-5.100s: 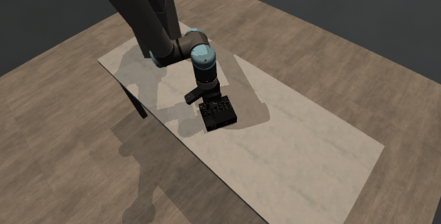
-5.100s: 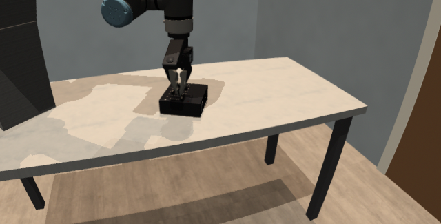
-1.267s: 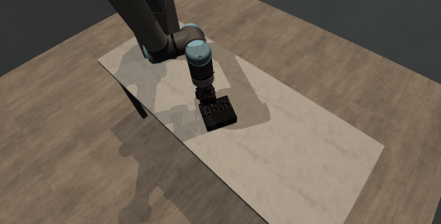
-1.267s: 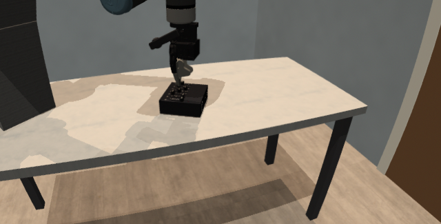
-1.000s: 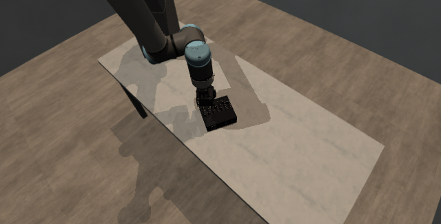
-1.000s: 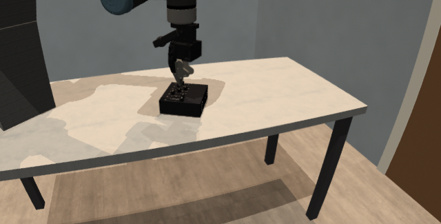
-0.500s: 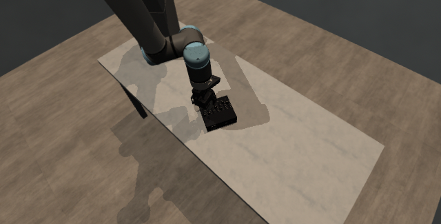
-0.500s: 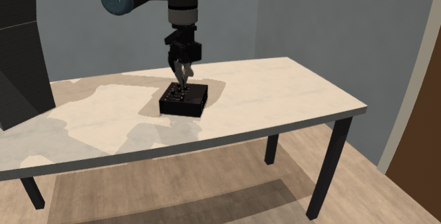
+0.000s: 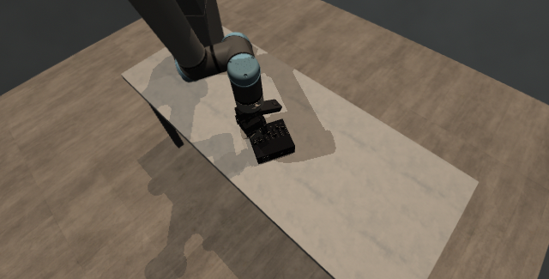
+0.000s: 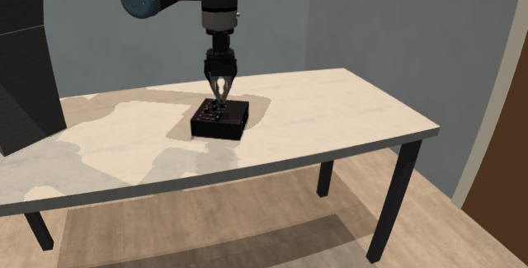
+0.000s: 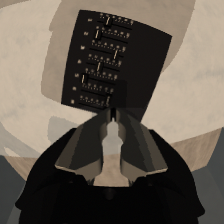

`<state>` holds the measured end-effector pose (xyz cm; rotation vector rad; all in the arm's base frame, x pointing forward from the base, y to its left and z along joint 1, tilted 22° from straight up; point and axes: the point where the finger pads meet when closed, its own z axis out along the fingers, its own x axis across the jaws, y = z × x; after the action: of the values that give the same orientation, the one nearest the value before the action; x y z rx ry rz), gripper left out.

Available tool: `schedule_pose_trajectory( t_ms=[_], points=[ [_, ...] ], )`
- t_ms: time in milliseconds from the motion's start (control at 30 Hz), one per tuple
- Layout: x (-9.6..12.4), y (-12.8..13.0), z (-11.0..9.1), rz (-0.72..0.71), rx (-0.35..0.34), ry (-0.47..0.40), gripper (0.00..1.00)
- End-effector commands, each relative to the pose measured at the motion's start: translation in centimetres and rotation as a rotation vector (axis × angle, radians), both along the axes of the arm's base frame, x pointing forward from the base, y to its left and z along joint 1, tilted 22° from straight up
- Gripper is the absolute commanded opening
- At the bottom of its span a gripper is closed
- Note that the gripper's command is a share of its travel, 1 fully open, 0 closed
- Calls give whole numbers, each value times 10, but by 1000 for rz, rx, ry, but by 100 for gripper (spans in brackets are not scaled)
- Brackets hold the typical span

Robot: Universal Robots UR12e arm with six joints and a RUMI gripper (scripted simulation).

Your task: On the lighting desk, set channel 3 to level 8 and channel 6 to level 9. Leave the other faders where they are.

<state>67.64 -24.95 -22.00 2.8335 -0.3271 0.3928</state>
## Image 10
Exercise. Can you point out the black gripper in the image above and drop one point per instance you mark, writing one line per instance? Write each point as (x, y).
(220, 64)

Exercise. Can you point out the black lighting desk panel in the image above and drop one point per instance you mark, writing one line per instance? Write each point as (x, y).
(229, 122)

